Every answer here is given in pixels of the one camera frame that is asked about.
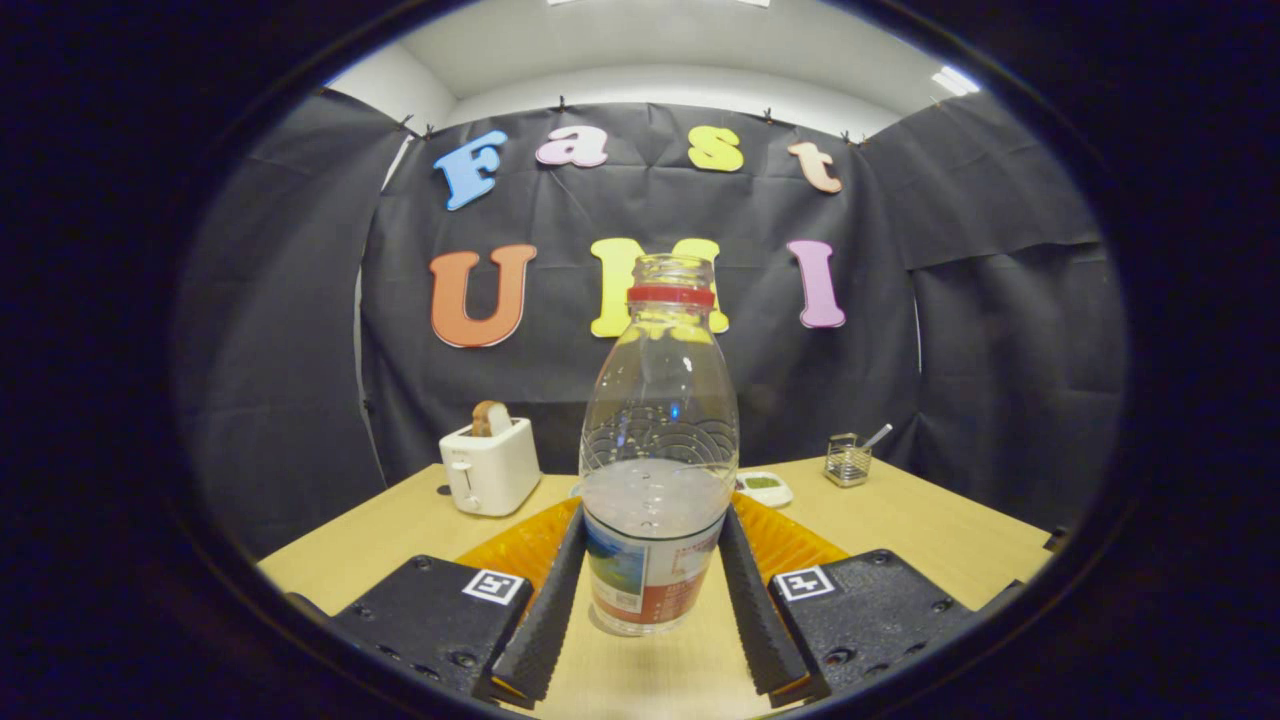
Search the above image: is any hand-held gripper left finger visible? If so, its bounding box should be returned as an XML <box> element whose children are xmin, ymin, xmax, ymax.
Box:
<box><xmin>330</xmin><ymin>500</ymin><xmax>588</xmax><ymax>707</ymax></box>

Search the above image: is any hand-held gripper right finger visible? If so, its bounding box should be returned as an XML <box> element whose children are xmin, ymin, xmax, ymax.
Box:
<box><xmin>718</xmin><ymin>493</ymin><xmax>979</xmax><ymax>703</ymax></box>

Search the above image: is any clear plastic juice bottle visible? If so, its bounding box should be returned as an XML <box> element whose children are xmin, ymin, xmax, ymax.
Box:
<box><xmin>579</xmin><ymin>254</ymin><xmax>741</xmax><ymax>637</ymax></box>

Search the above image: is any white divided dish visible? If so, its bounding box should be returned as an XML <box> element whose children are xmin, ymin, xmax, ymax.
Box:
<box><xmin>735</xmin><ymin>471</ymin><xmax>795</xmax><ymax>509</ymax></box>

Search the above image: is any white toaster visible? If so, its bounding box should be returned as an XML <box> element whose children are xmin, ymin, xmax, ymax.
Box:
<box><xmin>439</xmin><ymin>417</ymin><xmax>543</xmax><ymax>518</ymax></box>

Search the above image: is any wooden table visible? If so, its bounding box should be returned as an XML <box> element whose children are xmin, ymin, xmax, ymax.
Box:
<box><xmin>257</xmin><ymin>456</ymin><xmax>1056</xmax><ymax>720</ymax></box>

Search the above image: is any black backdrop cloth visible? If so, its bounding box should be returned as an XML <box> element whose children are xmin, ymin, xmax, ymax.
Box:
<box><xmin>175</xmin><ymin>88</ymin><xmax>1129</xmax><ymax>561</ymax></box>

